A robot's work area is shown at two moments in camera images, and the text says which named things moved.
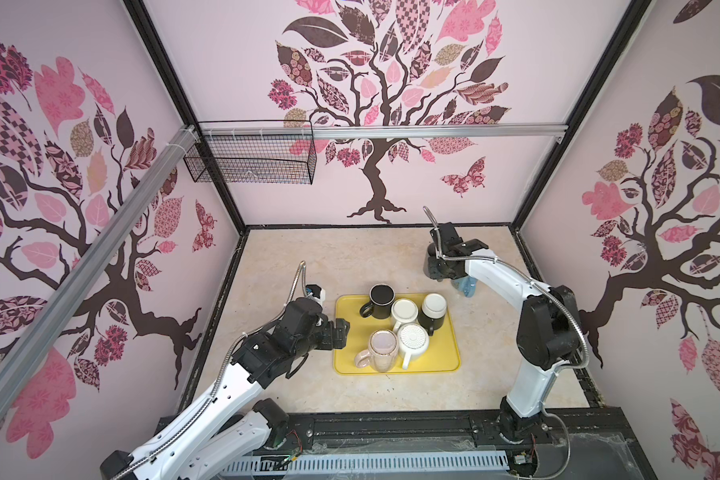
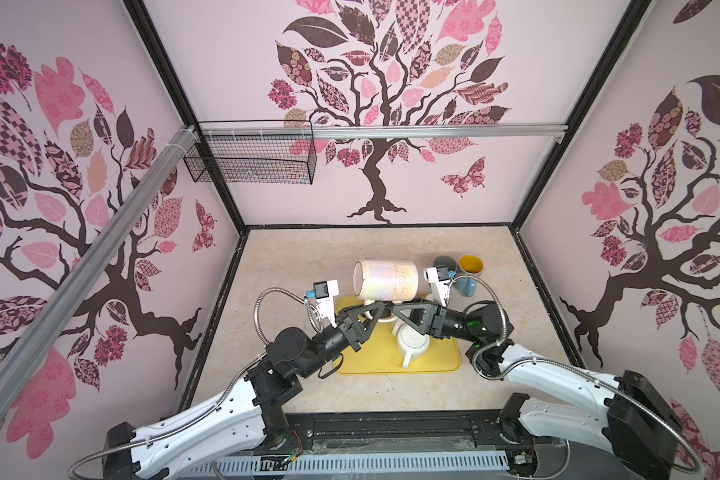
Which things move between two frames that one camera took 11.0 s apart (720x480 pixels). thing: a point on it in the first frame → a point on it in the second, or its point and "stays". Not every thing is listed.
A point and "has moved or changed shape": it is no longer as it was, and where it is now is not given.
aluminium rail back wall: [382, 129] stays
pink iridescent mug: [382, 352] → [385, 279]
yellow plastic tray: [442, 355] stays
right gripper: [446, 275] → [436, 322]
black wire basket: [257, 159] stays
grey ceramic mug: [430, 263] has moved or changed shape
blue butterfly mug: [467, 284] stays
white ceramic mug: [412, 342] stays
